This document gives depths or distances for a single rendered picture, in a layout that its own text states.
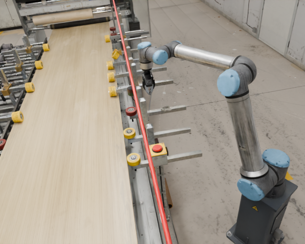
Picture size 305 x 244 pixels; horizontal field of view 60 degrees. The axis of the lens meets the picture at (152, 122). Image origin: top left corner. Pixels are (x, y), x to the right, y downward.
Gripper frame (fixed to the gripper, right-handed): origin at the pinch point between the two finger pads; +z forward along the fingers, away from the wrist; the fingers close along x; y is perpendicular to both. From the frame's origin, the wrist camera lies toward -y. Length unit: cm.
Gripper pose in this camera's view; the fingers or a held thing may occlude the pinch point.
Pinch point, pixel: (149, 93)
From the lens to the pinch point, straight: 193.1
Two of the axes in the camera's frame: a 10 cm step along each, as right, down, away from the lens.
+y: -1.7, -5.9, 7.9
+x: -9.8, 1.7, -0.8
